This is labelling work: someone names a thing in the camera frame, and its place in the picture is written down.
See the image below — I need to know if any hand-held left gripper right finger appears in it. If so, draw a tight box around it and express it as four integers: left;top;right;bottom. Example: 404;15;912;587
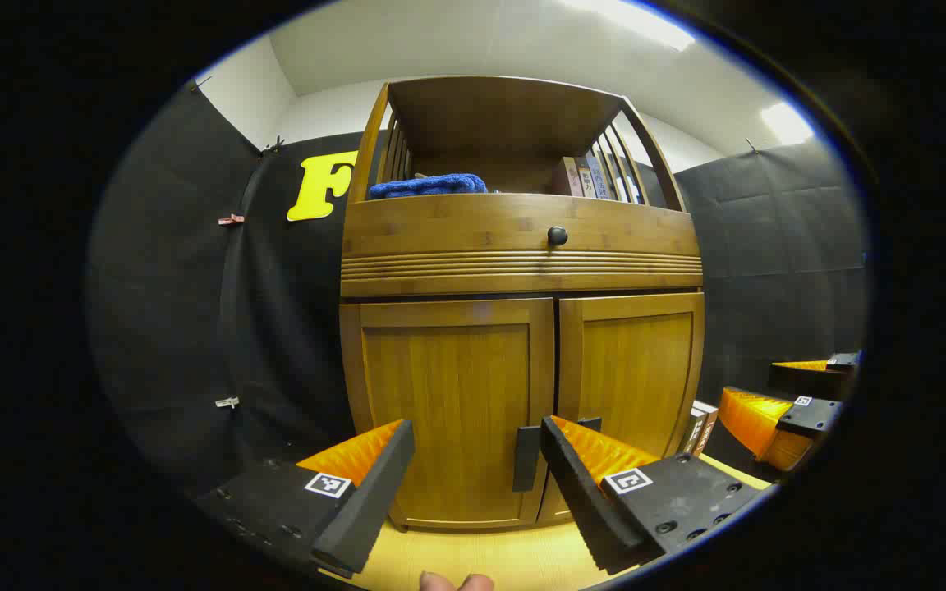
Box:
539;415;769;575

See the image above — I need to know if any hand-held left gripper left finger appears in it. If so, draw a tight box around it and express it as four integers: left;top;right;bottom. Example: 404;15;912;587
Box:
192;419;416;580

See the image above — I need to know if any wooden shoe cabinet door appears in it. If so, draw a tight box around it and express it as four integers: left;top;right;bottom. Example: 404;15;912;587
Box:
537;291;705;526
340;297;556;530

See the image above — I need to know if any wooden double-door shoe cabinet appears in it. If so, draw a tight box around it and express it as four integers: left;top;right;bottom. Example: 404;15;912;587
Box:
338;76;706;530

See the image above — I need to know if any wooden cabinet drawer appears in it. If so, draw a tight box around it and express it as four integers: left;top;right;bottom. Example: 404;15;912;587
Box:
340;193;704;298

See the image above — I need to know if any reddish brown standing book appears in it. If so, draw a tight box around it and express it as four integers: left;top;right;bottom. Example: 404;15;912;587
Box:
693;401;720;457

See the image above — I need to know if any ceiling light panel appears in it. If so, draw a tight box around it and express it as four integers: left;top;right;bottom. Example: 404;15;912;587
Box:
562;0;697;52
760;102;815;147

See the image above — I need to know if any black backdrop cloth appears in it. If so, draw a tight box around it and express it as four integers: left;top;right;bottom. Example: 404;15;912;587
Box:
85;82;868;493

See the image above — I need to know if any blue towel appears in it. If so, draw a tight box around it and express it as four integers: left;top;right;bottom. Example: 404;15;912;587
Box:
368;172;489;200

